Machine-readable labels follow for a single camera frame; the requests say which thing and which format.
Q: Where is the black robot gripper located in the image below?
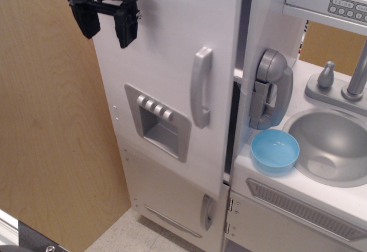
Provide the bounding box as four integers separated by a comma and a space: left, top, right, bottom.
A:
68, 0, 141, 48

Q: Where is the white toy fridge door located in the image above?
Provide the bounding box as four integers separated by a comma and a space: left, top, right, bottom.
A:
93, 0, 242, 199

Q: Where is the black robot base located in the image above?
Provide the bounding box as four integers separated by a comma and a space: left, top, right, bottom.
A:
1, 220, 68, 251

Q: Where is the white toy fridge cabinet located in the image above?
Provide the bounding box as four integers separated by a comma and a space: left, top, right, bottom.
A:
224, 0, 305, 184

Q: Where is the grey ice dispenser panel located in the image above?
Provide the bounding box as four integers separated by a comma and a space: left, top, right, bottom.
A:
124, 84, 192, 162

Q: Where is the plywood board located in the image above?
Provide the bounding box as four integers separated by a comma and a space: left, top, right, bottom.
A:
1, 0, 130, 251

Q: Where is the grey lower freezer door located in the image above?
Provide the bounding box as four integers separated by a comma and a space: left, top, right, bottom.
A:
117, 137, 229, 251

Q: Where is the light blue plastic bowl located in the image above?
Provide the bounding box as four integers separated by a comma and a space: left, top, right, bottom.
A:
251, 129, 300, 174

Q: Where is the grey toy faucet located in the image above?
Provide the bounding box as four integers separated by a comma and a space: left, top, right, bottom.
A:
304, 45, 366, 116

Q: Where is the toy microwave with keypad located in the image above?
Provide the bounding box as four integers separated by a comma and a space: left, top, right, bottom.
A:
283, 0, 366, 36

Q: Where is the white oven door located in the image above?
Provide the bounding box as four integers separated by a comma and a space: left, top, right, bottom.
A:
227, 191, 366, 251

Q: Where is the grey toy sink basin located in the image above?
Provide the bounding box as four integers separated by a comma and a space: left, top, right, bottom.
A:
283, 108, 366, 188

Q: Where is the grey oven vent panel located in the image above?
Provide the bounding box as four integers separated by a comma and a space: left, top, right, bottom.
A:
246, 179, 366, 241

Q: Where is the grey fridge door handle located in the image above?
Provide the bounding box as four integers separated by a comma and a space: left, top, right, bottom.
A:
190, 46, 213, 129

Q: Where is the grey toy wall phone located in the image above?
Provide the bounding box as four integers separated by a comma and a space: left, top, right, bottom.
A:
249, 49, 293, 130

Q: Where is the grey freezer door handle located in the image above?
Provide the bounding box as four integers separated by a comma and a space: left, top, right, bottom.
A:
200, 194, 213, 231

